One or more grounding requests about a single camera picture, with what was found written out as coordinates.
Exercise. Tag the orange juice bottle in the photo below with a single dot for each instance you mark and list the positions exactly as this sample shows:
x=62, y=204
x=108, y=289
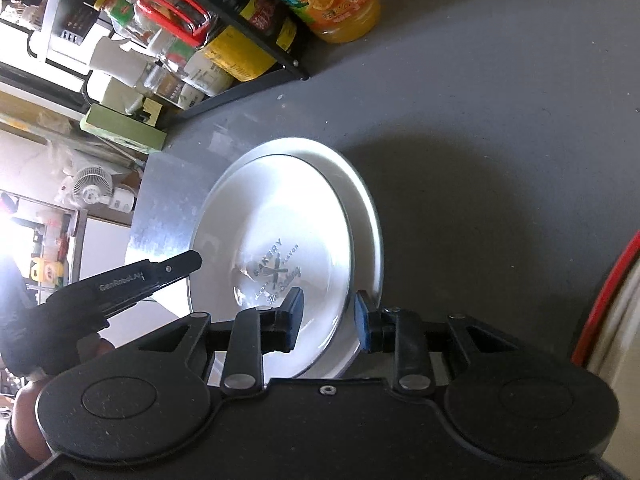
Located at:
x=335, y=5

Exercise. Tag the small white printed plate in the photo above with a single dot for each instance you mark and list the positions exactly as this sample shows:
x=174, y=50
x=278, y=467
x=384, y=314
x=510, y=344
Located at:
x=280, y=255

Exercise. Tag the white plastic bottle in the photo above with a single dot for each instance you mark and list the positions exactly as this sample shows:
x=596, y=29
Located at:
x=117, y=60

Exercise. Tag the person's left forearm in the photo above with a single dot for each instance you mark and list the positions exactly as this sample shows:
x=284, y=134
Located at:
x=20, y=455

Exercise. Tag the green box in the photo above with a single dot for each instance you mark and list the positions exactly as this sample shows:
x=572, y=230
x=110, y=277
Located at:
x=125, y=127

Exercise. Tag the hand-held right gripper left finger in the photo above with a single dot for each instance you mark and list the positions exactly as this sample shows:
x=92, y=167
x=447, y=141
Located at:
x=292, y=317

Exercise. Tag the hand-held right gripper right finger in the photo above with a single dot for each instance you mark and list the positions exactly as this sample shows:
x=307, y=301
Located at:
x=362, y=322

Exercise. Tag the dark sauce bottle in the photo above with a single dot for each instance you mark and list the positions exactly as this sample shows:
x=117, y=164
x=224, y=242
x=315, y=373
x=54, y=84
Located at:
x=250, y=5

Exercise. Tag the white desk fan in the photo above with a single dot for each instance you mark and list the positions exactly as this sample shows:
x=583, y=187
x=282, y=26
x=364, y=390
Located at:
x=95, y=187

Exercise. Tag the large white printed plate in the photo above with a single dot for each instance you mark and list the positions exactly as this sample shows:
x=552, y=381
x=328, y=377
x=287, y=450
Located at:
x=362, y=230

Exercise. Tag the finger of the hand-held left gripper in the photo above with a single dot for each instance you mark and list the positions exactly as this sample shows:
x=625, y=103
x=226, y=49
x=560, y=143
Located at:
x=175, y=266

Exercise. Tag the red-rimmed white bowl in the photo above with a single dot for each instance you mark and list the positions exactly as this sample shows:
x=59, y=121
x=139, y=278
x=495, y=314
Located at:
x=610, y=310

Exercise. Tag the yellow label bottle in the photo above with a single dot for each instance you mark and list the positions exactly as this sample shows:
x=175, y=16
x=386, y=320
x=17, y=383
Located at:
x=235, y=60

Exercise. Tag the person's left hand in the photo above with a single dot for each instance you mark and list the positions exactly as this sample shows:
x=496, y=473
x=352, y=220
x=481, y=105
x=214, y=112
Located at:
x=32, y=410

